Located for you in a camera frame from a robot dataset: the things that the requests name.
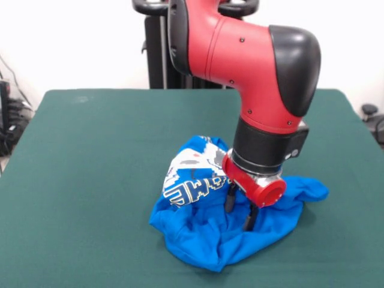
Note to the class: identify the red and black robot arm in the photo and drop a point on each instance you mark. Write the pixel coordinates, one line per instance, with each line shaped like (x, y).
(255, 75)

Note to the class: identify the black box device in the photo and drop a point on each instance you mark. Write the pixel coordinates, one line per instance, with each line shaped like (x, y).
(4, 102)

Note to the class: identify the dark green table cloth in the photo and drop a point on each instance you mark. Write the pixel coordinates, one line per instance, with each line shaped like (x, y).
(75, 195)

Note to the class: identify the black office chair base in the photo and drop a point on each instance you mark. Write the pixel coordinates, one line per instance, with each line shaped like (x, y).
(375, 120)

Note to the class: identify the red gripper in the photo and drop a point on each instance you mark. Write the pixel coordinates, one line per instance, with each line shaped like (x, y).
(243, 180)

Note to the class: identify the blue printed shirt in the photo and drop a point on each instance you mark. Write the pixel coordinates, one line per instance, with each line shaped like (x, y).
(195, 240)

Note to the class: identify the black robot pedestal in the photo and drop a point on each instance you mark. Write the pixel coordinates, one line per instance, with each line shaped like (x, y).
(156, 54)

